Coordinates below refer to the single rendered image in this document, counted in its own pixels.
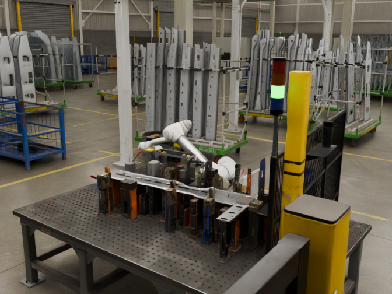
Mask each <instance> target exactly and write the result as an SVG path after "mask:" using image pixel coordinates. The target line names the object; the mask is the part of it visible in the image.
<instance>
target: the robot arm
mask: <svg viewBox="0 0 392 294"><path fill-rule="evenodd" d="M191 126H192V123H191V121H190V120H184V121H180V122H177V123H174V124H171V125H169V126H167V127H166V128H165V129H164V131H163V137H162V138H157V139H153V140H151V141H147V142H141V143H139V146H138V149H139V150H140V151H141V152H144V153H145V152H146V150H147V149H154V151H156V150H158V149H161V148H162V147H161V146H154V145H155V144H160V143H164V142H170V141H172V142H174V143H176V144H178V145H179V146H180V147H181V148H182V149H183V150H184V151H185V152H187V153H194V154H196V156H194V158H195V157H197V158H198V159H197V160H200V161H204V162H206V161H208V159H207V158H206V157H205V156H204V155H203V154H202V153H201V152H200V151H199V150H198V149H197V148H196V147H195V146H194V145H193V144H192V143H191V142H190V141H189V140H188V139H187V138H186V137H185V135H184V134H186V133H187V132H188V131H189V130H190V129H191ZM155 156H156V157H157V159H158V160H159V161H160V162H162V164H163V165H164V168H165V169H166V168H167V166H166V162H165V160H166V157H165V156H163V155H157V154H155ZM235 164H236V163H235V162H234V160H232V159H231V158H229V157H227V156H225V157H223V158H221V159H220V160H219V161H218V164H216V163H214V162H212V168H215V169H218V174H220V176H222V177H223V182H225V181H226V180H227V181H228V182H229V183H230V185H229V186H228V188H227V189H229V188H230V187H231V186H232V183H233V181H234V177H235Z"/></svg>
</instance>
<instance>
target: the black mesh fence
mask: <svg viewBox="0 0 392 294"><path fill-rule="evenodd" d="M346 118H347V108H344V109H343V110H341V111H340V112H339V113H337V114H336V115H334V116H332V117H331V118H329V119H327V121H333V122H334V124H335V125H336V126H335V125H334V126H333V128H334V129H333V135H332V136H333V137H334V138H332V143H333V144H334V145H339V146H337V147H336V148H335V149H334V150H333V151H331V152H330V154H328V155H327V156H326V157H325V158H323V157H320V158H317V159H314V160H310V161H306V160H305V168H304V183H303V194H305V193H306V195H307V194H308V195H311V196H312V194H313V196H314V195H315V197H319V198H324V199H327V200H332V201H333V200H334V201H337V202H338V197H339V190H340V178H341V166H342V155H343V148H344V136H345V124H346ZM336 119H337V120H336ZM318 127H320V130H319V128H315V129H313V130H311V131H310V132H308V133H307V135H308V138H307V151H308V152H309V151H310V149H313V147H315V146H316V144H317V137H318V130H319V138H318V143H321V144H322V141H321V140H322V131H321V130H322V129H323V123H322V124H320V125H319V126H318ZM334 131H335V132H334ZM316 133H317V134H316ZM338 133H339V134H338ZM320 135H321V136H320ZM313 136H314V138H313ZM310 137H311V140H310ZM319 139H320V140H319ZM309 140H310V141H309ZM312 140H313V141H312ZM308 143H309V145H308ZM332 143H331V144H332ZM333 144H332V145H333ZM284 154H285V149H283V150H282V151H280V152H279V153H278V159H279V160H280V162H279V164H280V168H279V164H278V163H277V157H270V169H269V190H268V211H267V232H266V244H265V255H266V254H267V253H268V252H269V251H270V250H272V249H273V244H274V247H275V246H276V245H277V243H278V241H279V232H278V229H279V228H280V219H281V203H280V197H281V198H282V185H281V179H282V180H283V170H284ZM330 155H331V156H332V157H331V156H330ZM281 158H283V161H281ZM321 158H322V159H321ZM328 159H329V160H328ZM322 160H323V161H322ZM310 162H311V163H310ZM312 162H313V164H312ZM276 163H277V164H276ZM282 163H283V165H282ZM320 163H321V164H320ZM307 164H308V165H307ZM309 164H310V166H309ZM316 164H317V166H316ZM306 165H307V168H306ZM314 165H315V166H314ZM308 167H309V169H308ZM321 167H322V168H321ZM315 168H316V169H315ZM319 168H320V169H319ZM329 168H330V169H331V170H330V169H329ZM313 169H314V171H313ZM317 170H318V171H317ZM332 170H334V171H332ZM310 172H311V173H310ZM280 173H281V177H282V178H281V179H280ZM312 173H313V175H312ZM328 174H329V175H330V176H329V175H328ZM277 175H278V179H279V180H278V181H277ZM307 175H308V176H307ZM309 176H310V178H309ZM331 176H332V177H331ZM306 179H307V180H306ZM308 179H309V182H308ZM305 181H306V183H305ZM328 181H329V182H328ZM278 182H279V183H280V187H278ZM316 184H317V185H316ZM314 186H315V187H314ZM319 186H320V187H319ZM279 189H280V191H279ZM315 189H316V190H315ZM317 189H318V190H317ZM320 189H321V190H320ZM308 191H309V193H308ZM316 193H317V194H316ZM319 195H320V196H319ZM329 195H330V196H329ZM277 199H278V202H279V204H278V206H279V205H280V211H279V210H278V206H277ZM275 204H276V207H275ZM275 209H276V213H275ZM277 223H278V224H279V227H278V228H277ZM274 226H275V228H276V231H275V232H274ZM275 233H276V236H275Z"/></svg>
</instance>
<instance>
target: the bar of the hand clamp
mask: <svg viewBox="0 0 392 294"><path fill-rule="evenodd" d="M240 166H241V164H235V166H234V167H235V172H234V184H233V186H235V182H236V181H237V185H238V182H239V178H240ZM237 187H238V186H237Z"/></svg>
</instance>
